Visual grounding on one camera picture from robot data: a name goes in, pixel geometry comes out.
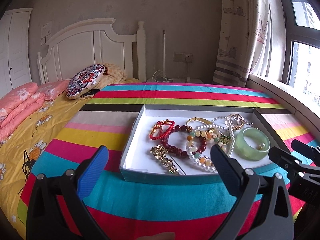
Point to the white slim desk lamp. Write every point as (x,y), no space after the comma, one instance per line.
(160,76)

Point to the gold rhinestone hair clip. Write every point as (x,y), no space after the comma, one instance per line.
(161,154)

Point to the rainbow striped cloth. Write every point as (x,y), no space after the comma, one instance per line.
(128,210)

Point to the white charger with cable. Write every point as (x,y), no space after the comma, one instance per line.
(187,72)

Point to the green jade bangle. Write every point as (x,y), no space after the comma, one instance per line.
(247,142)

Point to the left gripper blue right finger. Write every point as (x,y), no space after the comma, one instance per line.
(229,170)

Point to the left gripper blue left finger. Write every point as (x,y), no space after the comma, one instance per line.
(89,172)

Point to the dark framed window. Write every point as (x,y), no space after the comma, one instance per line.
(301,66)

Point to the pink folded quilt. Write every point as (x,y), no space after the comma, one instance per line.
(17,105)

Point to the wall power socket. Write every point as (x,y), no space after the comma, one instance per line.
(183,57)

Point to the yellow fluffy blanket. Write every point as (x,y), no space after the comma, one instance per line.
(113,75)

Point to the pink floral pillow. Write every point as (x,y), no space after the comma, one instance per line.
(54,89)

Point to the white window sill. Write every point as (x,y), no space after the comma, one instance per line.
(286,96)

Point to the white shallow jewelry box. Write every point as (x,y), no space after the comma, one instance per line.
(188,133)

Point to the small pearl earring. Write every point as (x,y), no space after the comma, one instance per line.
(261,146)

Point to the white wooden headboard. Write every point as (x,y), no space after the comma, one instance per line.
(93,41)

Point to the beige sailboat print curtain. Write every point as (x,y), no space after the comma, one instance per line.
(244,25)

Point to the white nightstand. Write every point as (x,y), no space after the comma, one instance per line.
(175,80)

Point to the yellow daisy bed sheet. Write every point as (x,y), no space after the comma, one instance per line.
(27,139)

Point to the round patterned cushion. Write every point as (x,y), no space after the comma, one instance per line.
(85,80)

